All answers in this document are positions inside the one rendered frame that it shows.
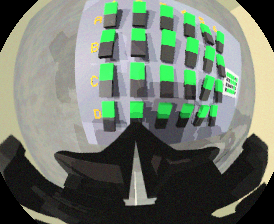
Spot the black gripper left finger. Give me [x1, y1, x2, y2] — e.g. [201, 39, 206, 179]
[55, 121, 136, 200]

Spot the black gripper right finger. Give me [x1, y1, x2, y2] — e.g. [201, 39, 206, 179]
[136, 121, 221, 200]

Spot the grey switch panel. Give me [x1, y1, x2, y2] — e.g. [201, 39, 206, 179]
[74, 0, 242, 145]

